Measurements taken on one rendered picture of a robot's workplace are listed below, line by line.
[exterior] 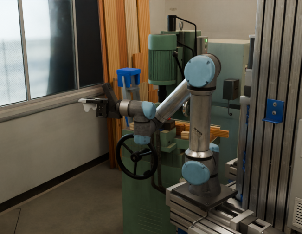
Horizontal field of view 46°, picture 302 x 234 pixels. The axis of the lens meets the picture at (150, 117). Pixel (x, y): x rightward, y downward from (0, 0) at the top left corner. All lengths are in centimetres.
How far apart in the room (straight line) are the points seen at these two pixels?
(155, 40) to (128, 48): 184
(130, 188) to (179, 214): 72
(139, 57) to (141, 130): 258
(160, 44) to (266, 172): 101
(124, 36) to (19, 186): 188
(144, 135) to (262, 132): 51
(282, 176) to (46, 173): 246
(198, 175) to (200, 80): 40
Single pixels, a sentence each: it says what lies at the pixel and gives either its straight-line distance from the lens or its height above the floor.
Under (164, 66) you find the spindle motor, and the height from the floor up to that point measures 132.
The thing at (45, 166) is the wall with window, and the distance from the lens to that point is 356.
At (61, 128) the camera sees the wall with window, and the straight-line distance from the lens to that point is 359.
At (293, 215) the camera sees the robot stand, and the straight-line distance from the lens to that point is 163.
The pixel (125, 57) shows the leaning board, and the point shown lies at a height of 118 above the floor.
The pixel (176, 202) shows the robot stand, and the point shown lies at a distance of 183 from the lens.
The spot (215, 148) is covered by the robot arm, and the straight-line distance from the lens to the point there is 164.
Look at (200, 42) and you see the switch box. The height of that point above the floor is 144.
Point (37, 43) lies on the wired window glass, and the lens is 341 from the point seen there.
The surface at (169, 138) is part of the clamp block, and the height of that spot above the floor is 92.
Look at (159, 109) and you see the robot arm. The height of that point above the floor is 120.
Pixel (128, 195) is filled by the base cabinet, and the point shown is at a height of 43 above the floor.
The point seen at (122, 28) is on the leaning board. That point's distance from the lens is 401.
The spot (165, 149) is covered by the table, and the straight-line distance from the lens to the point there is 213.
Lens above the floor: 161
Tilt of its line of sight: 15 degrees down
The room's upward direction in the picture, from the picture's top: straight up
